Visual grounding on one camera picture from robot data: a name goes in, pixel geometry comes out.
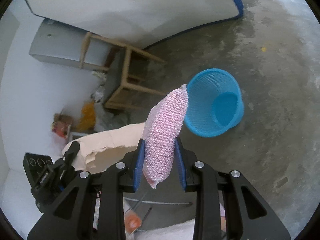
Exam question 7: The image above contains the pink mesh scrub sponge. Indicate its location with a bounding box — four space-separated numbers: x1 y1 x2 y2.
142 84 188 189

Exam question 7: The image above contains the patterned vinyl tablecloth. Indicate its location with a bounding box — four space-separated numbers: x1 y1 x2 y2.
72 123 145 174

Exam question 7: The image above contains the red cardboard box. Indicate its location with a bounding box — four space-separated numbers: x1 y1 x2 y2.
51 114 73 139

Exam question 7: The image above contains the yellow plastic bag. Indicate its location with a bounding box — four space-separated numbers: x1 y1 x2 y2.
76 101 96 132

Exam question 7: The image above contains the blue plastic mesh wastebasket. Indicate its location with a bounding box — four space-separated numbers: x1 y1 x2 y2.
184 68 244 138

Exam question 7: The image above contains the wooden chair dark seat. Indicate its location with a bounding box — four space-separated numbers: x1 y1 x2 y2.
80 32 166 110

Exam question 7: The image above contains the grey refrigerator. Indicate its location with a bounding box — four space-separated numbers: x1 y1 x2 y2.
29 18 110 72

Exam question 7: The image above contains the white mattress blue trim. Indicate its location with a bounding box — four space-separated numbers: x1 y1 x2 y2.
26 0 244 48

